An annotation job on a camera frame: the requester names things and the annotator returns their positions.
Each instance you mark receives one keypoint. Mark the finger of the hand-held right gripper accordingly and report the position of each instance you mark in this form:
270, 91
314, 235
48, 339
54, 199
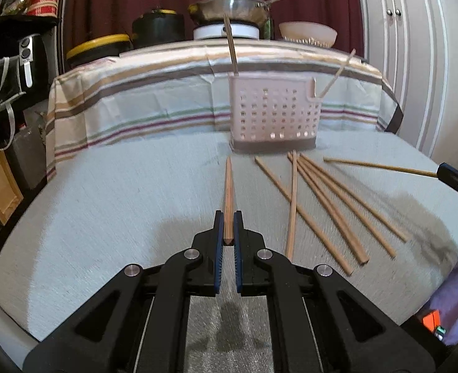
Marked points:
456, 180

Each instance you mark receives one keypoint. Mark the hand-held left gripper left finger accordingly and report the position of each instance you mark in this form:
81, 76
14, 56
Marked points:
218, 256

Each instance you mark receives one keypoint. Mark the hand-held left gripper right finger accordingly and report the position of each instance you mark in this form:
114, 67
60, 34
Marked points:
238, 256

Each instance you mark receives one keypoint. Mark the pink perforated utensil basket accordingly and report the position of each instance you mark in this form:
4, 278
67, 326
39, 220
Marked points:
252, 124

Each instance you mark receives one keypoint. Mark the small orange object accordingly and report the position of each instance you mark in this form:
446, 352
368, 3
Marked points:
431, 320

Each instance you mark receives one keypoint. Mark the white cabinet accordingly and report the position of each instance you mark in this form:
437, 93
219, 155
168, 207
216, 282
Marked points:
407, 46

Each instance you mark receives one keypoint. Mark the striped tablecloth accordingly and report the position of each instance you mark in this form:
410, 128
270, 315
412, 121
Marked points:
155, 97

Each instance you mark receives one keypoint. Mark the translucent pink bowl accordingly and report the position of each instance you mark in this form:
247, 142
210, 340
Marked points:
306, 31

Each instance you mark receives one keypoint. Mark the black box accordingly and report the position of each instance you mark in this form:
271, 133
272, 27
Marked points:
28, 159

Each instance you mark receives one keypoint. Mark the white induction cooker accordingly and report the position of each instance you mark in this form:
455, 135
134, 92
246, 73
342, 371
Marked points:
213, 31

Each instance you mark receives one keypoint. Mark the green bottle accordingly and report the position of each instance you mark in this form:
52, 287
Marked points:
267, 29

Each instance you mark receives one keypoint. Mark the tall black pot yellow lid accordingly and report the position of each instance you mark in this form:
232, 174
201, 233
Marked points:
157, 27

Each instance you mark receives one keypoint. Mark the flat black pot yellow lid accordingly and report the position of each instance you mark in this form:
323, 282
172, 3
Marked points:
96, 44

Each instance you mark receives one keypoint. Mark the steel frying pan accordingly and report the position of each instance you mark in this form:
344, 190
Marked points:
229, 7

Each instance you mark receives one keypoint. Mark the appliance with round dials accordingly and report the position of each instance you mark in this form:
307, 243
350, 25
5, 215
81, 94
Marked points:
26, 46

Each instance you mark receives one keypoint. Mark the black shelf unit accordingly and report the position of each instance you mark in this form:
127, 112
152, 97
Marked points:
19, 22

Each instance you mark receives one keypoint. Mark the red plaid tin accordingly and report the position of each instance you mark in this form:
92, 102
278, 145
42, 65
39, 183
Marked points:
42, 4

